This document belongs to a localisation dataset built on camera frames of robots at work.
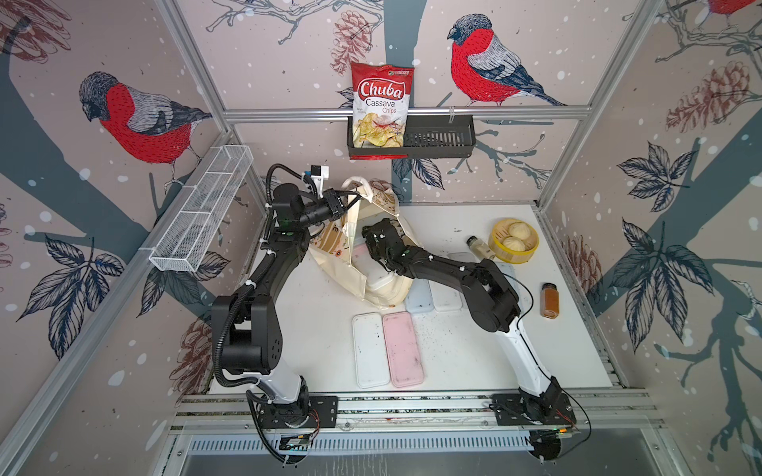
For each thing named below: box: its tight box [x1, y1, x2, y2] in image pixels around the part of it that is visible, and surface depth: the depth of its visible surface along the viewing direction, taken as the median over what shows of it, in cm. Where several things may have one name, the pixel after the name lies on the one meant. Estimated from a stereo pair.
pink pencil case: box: [382, 311, 425, 388], surface depth 83 cm
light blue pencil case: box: [404, 277, 434, 314], surface depth 92 cm
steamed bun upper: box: [508, 221, 531, 240], surface depth 106 cm
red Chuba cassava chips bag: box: [349, 61, 415, 161], surface depth 86 cm
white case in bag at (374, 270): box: [351, 242, 394, 291], surface depth 93 cm
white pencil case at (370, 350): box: [351, 311, 390, 389], surface depth 83 cm
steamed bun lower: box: [502, 236, 526, 252], surface depth 103 cm
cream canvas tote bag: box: [307, 197, 416, 308], surface depth 87 cm
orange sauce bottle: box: [540, 282, 560, 320], surface depth 94 cm
